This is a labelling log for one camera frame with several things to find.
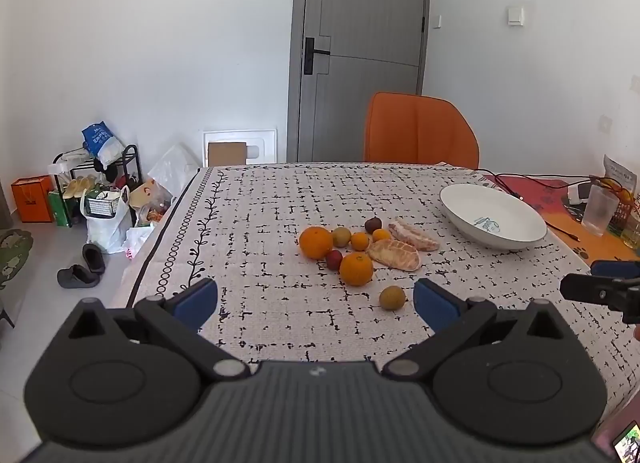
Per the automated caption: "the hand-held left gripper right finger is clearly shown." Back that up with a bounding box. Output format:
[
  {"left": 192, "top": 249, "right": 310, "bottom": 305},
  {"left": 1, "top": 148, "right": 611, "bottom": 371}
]
[{"left": 384, "top": 278, "right": 576, "bottom": 384}]

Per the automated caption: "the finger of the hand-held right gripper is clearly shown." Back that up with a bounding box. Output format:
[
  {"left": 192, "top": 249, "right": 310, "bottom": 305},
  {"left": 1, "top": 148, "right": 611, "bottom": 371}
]
[
  {"left": 590, "top": 260, "right": 640, "bottom": 279},
  {"left": 560, "top": 274, "right": 640, "bottom": 324}
]

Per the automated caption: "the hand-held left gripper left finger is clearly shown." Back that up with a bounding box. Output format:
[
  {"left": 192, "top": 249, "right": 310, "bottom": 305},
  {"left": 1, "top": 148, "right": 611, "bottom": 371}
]
[{"left": 64, "top": 278, "right": 250, "bottom": 383}]

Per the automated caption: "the brownish green round fruit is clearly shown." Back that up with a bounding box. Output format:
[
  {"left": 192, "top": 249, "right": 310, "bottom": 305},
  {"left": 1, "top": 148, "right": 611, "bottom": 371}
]
[{"left": 378, "top": 285, "right": 406, "bottom": 312}]

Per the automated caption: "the large orange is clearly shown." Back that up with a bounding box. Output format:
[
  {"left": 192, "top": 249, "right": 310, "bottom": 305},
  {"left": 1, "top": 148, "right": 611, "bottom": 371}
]
[
  {"left": 339, "top": 252, "right": 375, "bottom": 287},
  {"left": 299, "top": 226, "right": 334, "bottom": 260}
]

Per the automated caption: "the white bowl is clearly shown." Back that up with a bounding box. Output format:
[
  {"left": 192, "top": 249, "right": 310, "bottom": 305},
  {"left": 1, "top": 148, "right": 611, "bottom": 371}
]
[{"left": 439, "top": 184, "right": 548, "bottom": 250}]

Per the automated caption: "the glass jar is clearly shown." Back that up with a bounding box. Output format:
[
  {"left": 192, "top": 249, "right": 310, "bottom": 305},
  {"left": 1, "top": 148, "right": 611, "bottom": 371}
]
[{"left": 620, "top": 212, "right": 640, "bottom": 250}]

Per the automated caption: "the clear glass cup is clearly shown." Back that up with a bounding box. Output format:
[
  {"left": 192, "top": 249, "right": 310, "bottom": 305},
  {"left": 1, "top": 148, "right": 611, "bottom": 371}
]
[{"left": 581, "top": 184, "right": 620, "bottom": 238}]

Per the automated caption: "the patterned white tablecloth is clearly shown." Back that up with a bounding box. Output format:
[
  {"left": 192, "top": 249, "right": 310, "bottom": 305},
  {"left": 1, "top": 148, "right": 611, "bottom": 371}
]
[{"left": 107, "top": 161, "right": 640, "bottom": 424}]

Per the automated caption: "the white charger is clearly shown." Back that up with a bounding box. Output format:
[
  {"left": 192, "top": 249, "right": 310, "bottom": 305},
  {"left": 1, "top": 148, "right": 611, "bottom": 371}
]
[{"left": 566, "top": 182, "right": 594, "bottom": 204}]

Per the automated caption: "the small white plastic bag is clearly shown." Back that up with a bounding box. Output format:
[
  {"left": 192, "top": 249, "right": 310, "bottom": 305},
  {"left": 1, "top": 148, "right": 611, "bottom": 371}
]
[{"left": 122, "top": 225, "right": 157, "bottom": 260}]

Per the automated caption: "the grey printed packet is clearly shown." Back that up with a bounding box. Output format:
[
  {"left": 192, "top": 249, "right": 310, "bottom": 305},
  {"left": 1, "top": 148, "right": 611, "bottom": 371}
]
[{"left": 601, "top": 154, "right": 638, "bottom": 192}]

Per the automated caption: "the grey slipper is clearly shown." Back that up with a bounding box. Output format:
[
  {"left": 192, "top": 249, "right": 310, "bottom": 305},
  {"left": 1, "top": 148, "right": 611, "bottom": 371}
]
[
  {"left": 82, "top": 243, "right": 107, "bottom": 275},
  {"left": 57, "top": 264, "right": 101, "bottom": 290}
]

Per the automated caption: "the large white plastic bag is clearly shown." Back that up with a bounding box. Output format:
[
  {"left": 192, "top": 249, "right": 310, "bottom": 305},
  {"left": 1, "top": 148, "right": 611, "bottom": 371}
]
[{"left": 80, "top": 185, "right": 133, "bottom": 255}]

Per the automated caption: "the brown paper bag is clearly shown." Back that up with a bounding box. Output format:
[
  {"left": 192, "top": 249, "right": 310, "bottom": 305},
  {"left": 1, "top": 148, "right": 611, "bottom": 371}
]
[{"left": 128, "top": 179, "right": 173, "bottom": 211}]

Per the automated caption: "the white mesh basket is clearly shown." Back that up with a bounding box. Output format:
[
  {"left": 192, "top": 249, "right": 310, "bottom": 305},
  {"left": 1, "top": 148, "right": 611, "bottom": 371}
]
[{"left": 85, "top": 190, "right": 124, "bottom": 218}]

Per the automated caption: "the clear plastic bag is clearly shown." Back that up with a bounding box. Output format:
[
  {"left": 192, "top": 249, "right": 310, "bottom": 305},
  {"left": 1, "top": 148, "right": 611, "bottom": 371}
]
[{"left": 147, "top": 143, "right": 200, "bottom": 198}]

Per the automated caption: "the brown cardboard sheet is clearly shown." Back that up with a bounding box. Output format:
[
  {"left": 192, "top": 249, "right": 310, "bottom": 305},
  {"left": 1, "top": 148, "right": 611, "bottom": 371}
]
[{"left": 207, "top": 141, "right": 248, "bottom": 166}]

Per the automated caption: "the smartphone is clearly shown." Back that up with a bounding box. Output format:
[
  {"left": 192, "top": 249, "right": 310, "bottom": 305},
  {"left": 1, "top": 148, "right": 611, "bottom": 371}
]
[{"left": 590, "top": 403, "right": 640, "bottom": 463}]

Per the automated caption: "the black shoe rack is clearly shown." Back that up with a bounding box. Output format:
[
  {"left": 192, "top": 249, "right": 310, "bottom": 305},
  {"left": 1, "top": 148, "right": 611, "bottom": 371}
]
[{"left": 52, "top": 144, "right": 143, "bottom": 228}]

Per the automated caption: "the green box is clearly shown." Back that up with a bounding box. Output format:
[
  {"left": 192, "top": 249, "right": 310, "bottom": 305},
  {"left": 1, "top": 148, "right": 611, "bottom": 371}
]
[{"left": 48, "top": 190, "right": 72, "bottom": 227}]

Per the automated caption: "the orange chair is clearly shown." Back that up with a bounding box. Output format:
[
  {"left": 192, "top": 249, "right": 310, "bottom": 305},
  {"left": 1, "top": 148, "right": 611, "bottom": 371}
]
[{"left": 363, "top": 92, "right": 481, "bottom": 170}]

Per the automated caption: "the blue and white bag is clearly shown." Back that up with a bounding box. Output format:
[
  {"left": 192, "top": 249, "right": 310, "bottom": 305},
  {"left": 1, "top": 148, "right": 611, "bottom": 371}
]
[{"left": 81, "top": 121, "right": 125, "bottom": 164}]

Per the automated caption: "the green patterned cushion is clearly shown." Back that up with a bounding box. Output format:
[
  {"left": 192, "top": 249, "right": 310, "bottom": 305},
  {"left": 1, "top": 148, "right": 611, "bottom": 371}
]
[{"left": 0, "top": 229, "right": 35, "bottom": 291}]

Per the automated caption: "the white plastic package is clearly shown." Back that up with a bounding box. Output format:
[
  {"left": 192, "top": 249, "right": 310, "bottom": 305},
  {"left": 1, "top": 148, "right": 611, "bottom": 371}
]
[{"left": 47, "top": 152, "right": 96, "bottom": 174}]

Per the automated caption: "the grey door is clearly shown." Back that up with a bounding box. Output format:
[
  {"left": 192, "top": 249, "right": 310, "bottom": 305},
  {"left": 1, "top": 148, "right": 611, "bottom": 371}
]
[{"left": 286, "top": 0, "right": 432, "bottom": 164}]

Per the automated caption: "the black cable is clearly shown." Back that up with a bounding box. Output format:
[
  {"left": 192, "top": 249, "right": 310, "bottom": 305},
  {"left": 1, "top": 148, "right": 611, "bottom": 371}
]
[{"left": 475, "top": 169, "right": 593, "bottom": 244}]

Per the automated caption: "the black door handle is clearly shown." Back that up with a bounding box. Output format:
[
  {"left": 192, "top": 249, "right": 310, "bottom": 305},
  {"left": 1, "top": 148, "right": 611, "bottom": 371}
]
[{"left": 304, "top": 37, "right": 332, "bottom": 76}]

